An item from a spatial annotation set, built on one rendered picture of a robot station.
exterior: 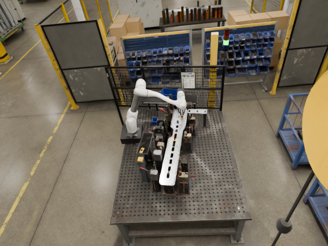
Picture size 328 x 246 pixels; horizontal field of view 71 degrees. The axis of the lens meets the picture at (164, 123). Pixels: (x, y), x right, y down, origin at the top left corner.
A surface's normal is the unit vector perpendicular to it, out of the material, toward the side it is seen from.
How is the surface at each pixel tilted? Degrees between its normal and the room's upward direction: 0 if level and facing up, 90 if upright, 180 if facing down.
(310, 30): 91
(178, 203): 0
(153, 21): 90
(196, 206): 0
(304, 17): 90
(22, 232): 0
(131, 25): 90
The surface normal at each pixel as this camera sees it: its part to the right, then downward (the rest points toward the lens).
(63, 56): -0.05, 0.68
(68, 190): -0.11, -0.74
